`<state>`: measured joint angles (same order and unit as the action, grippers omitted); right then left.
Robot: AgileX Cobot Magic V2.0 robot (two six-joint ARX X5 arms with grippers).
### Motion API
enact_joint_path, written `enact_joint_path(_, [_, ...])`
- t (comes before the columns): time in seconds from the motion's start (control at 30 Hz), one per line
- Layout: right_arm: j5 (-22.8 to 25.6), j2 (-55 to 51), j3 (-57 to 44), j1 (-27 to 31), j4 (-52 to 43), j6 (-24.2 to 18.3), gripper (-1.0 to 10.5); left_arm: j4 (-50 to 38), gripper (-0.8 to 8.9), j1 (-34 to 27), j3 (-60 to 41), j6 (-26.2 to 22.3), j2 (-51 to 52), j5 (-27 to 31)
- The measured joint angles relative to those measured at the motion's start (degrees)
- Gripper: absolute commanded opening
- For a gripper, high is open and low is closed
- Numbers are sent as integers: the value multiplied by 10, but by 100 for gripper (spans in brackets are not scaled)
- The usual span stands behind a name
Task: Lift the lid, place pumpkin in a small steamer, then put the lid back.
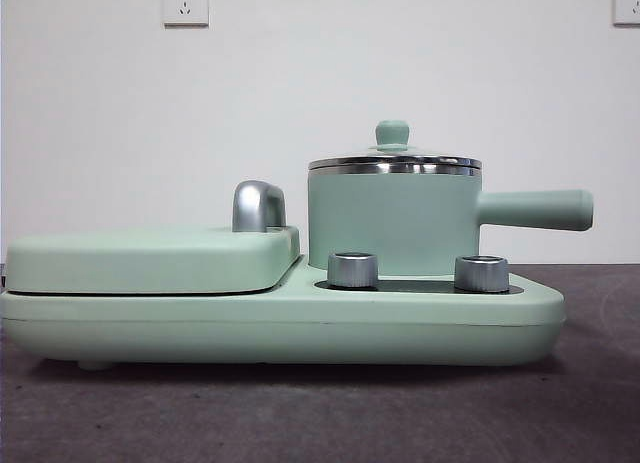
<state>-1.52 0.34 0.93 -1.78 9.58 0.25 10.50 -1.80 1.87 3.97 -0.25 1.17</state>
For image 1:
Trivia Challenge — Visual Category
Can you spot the glass lid with mint knob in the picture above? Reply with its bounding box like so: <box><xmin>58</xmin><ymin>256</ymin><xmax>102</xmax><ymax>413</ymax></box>
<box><xmin>307</xmin><ymin>120</ymin><xmax>484</xmax><ymax>177</ymax></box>

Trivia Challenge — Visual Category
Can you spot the silver control knob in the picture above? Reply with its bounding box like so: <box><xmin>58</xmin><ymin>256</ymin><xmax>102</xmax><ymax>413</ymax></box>
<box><xmin>453</xmin><ymin>255</ymin><xmax>510</xmax><ymax>292</ymax></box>
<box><xmin>326</xmin><ymin>251</ymin><xmax>379</xmax><ymax>289</ymax></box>

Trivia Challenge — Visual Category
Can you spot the mint green steel-lined pot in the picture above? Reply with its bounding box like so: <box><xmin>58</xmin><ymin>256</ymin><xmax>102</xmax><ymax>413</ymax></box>
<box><xmin>305</xmin><ymin>163</ymin><xmax>595</xmax><ymax>273</ymax></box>

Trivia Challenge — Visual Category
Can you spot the mint green cooker base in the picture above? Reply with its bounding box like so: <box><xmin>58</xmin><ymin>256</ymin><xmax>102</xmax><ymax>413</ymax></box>
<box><xmin>0</xmin><ymin>255</ymin><xmax>566</xmax><ymax>373</ymax></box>

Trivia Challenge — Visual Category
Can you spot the mint green hinged griddle cover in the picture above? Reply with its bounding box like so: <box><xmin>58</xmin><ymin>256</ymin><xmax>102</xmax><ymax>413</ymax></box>
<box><xmin>3</xmin><ymin>180</ymin><xmax>301</xmax><ymax>295</ymax></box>

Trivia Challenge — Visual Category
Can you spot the white wall socket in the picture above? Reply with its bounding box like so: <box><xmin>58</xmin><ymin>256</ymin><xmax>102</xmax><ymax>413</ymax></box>
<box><xmin>161</xmin><ymin>0</ymin><xmax>210</xmax><ymax>28</ymax></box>
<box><xmin>612</xmin><ymin>0</ymin><xmax>640</xmax><ymax>27</ymax></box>

